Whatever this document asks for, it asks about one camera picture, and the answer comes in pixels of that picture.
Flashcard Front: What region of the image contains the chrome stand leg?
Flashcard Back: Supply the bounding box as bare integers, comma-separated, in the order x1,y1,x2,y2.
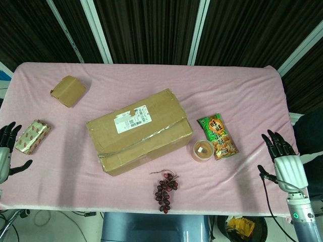
0,209,31,242

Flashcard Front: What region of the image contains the large brown cardboard box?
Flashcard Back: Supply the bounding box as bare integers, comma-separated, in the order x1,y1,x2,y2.
86,88,194,177

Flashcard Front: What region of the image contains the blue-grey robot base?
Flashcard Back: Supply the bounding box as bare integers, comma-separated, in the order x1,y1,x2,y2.
100,212,210,242

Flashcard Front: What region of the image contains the black right hand cable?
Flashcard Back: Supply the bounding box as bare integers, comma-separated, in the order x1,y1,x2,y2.
259,173,310,227

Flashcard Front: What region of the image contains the dark red grape bunch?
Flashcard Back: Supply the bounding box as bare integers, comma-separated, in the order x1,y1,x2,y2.
150,169,180,214

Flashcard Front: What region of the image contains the small folded cardboard piece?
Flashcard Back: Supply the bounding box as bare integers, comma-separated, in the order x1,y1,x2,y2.
49,75,87,108

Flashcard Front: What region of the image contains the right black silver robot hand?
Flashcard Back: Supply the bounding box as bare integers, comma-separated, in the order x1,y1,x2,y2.
257,130,309,194

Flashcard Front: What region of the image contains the clear jar of rubber bands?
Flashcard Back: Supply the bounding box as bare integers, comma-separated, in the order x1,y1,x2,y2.
193,139,215,162

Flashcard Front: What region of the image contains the gold foil wrapped packet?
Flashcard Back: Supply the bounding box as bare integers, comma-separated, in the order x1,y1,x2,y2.
14,119,52,155

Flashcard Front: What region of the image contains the green orange snack bag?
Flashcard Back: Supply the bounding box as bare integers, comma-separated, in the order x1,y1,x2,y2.
197,113,239,161

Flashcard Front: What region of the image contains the white partition frame post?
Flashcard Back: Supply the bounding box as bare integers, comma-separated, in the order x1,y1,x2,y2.
276,24,323,74
46,0,84,63
187,0,210,66
80,0,113,64

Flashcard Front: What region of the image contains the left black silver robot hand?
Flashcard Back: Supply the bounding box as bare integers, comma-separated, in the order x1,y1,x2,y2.
0,122,33,184

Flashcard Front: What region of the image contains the black trash bin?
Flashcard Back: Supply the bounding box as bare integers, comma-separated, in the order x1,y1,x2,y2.
217,216,268,242

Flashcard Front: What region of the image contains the pink tablecloth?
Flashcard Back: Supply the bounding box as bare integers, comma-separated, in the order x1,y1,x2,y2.
0,62,301,217

